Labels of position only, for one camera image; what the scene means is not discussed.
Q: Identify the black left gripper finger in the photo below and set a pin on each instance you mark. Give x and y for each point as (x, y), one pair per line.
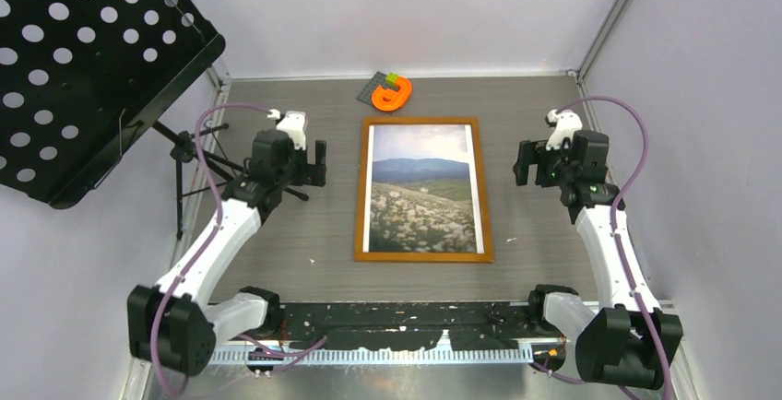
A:
(316, 178)
(320, 155)

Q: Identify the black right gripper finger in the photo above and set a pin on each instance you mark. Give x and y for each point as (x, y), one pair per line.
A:
(527, 154)
(521, 173)

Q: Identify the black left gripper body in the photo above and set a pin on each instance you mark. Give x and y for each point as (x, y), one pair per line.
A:
(296, 166)

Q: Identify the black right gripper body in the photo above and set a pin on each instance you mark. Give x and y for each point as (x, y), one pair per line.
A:
(554, 167)

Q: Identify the wooden picture frame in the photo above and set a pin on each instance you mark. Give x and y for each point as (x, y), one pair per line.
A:
(360, 202)

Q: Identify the transparent acrylic sheet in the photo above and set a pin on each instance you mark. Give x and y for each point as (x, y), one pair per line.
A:
(421, 214)

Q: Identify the landscape photo print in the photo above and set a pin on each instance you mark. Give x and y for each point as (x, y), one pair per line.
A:
(421, 189)

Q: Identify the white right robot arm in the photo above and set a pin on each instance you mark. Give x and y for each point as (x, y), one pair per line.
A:
(629, 342)

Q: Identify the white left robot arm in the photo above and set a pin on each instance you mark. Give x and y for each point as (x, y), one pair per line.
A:
(173, 323)

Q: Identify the grey lego baseplate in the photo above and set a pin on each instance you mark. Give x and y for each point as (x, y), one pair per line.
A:
(378, 80)

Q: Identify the green lego brick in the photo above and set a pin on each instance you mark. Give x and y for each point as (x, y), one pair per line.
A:
(392, 80)

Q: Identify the black perforated music stand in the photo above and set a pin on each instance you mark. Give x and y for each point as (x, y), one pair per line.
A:
(83, 80)

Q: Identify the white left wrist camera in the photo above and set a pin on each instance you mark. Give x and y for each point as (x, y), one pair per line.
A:
(294, 124)

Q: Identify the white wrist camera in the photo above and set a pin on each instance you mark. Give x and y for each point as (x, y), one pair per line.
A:
(564, 124)
(294, 124)

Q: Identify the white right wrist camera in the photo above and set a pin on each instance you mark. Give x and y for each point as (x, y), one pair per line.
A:
(564, 124)

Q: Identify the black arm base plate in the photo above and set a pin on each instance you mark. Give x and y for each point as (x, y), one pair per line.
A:
(408, 326)

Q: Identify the aluminium rail with ruler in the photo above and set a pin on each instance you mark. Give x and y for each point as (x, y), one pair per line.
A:
(268, 355)

